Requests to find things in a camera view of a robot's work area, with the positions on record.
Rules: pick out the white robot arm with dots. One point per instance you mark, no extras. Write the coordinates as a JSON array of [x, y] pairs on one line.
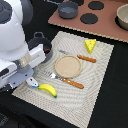
[[16, 59]]

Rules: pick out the white toy fish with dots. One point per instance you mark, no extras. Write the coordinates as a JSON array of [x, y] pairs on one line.
[[32, 82]]

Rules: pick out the grey toy pot with handles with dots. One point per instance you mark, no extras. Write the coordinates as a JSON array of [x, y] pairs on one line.
[[39, 38]]

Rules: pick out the yellow toy cheese wedge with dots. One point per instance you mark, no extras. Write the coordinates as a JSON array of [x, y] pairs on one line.
[[89, 44]]

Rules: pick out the round wooden plate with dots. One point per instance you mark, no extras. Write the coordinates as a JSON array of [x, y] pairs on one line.
[[68, 66]]

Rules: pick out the beige bowl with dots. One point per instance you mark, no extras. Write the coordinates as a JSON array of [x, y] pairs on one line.
[[122, 14]]

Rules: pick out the dark grey toy saucepan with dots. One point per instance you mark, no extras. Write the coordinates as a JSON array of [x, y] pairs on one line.
[[67, 9]]

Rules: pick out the woven beige placemat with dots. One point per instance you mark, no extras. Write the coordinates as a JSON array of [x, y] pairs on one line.
[[71, 104]]

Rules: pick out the brown toy stove board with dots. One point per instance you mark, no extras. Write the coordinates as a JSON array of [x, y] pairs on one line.
[[105, 26]]

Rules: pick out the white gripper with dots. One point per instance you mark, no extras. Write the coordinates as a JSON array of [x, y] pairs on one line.
[[14, 73]]

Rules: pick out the yellow toy banana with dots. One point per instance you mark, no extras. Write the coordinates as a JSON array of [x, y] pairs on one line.
[[49, 88]]

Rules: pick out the wooden handled knife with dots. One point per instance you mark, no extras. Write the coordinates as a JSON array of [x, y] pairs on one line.
[[79, 56]]

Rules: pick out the wooden handled fork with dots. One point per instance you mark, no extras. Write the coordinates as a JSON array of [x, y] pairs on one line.
[[66, 80]]

